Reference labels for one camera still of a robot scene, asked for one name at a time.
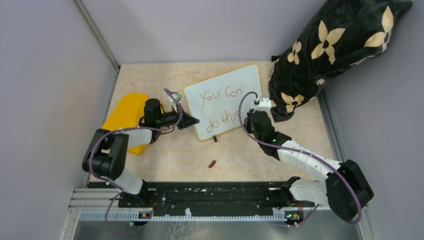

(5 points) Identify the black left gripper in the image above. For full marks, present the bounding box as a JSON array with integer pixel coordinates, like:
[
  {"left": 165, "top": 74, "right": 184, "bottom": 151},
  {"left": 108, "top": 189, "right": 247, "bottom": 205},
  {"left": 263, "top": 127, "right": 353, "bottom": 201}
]
[{"left": 157, "top": 103, "right": 199, "bottom": 130}]

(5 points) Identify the yellow framed whiteboard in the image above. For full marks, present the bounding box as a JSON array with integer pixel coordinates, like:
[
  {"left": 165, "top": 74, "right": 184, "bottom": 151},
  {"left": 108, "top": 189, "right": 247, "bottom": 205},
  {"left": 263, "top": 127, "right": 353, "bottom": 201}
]
[{"left": 183, "top": 63, "right": 262, "bottom": 141}]

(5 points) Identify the brown marker cap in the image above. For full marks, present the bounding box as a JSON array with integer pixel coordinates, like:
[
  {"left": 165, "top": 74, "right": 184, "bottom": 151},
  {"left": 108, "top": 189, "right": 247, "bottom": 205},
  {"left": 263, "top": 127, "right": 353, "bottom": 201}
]
[{"left": 208, "top": 160, "right": 217, "bottom": 169}]

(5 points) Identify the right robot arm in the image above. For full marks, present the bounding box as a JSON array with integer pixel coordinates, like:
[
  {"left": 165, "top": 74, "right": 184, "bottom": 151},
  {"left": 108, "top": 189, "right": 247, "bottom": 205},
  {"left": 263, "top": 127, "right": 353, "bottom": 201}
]
[{"left": 243, "top": 109, "right": 374, "bottom": 222}]

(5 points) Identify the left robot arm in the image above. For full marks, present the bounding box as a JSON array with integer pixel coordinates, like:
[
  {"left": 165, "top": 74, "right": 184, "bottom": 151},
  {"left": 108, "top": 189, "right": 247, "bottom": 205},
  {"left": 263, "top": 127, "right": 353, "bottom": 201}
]
[{"left": 82, "top": 98, "right": 200, "bottom": 207}]

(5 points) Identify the yellow cloth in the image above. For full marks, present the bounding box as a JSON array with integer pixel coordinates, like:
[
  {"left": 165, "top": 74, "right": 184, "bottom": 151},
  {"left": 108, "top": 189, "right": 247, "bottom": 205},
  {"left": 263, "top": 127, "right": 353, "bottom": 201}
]
[{"left": 102, "top": 92, "right": 163, "bottom": 156}]

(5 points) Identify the black floral pillow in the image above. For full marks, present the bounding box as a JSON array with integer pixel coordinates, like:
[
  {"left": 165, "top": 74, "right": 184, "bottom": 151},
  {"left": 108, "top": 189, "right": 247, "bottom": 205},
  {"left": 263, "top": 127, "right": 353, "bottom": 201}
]
[{"left": 268, "top": 0, "right": 413, "bottom": 122}]

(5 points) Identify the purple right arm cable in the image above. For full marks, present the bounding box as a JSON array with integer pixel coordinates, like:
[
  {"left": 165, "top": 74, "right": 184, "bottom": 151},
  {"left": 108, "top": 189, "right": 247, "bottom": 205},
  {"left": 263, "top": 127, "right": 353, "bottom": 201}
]
[{"left": 238, "top": 91, "right": 363, "bottom": 228}]

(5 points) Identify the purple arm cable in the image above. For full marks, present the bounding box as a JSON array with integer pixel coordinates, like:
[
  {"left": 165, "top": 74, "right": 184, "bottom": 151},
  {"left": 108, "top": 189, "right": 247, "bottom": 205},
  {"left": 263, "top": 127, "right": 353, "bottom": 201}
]
[
  {"left": 238, "top": 91, "right": 363, "bottom": 228},
  {"left": 88, "top": 88, "right": 184, "bottom": 237}
]

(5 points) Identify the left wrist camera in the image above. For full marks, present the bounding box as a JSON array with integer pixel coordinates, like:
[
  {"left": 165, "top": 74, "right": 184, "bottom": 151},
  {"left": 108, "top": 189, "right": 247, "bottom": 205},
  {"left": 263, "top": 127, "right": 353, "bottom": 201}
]
[{"left": 170, "top": 91, "right": 182, "bottom": 104}]

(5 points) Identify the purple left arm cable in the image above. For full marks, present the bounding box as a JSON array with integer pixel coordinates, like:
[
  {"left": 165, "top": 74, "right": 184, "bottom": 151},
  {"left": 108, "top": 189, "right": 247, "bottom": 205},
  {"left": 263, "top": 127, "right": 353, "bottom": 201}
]
[{"left": 88, "top": 88, "right": 184, "bottom": 237}]

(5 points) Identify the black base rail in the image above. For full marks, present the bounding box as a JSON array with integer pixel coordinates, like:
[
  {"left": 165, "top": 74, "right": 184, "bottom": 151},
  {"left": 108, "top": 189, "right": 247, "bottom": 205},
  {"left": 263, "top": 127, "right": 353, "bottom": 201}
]
[{"left": 71, "top": 180, "right": 369, "bottom": 226}]

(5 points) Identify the aluminium corner post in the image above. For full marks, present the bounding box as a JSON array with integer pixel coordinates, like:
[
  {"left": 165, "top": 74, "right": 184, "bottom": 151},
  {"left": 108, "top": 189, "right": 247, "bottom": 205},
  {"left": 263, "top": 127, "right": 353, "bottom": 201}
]
[{"left": 72, "top": 0, "right": 121, "bottom": 71}]

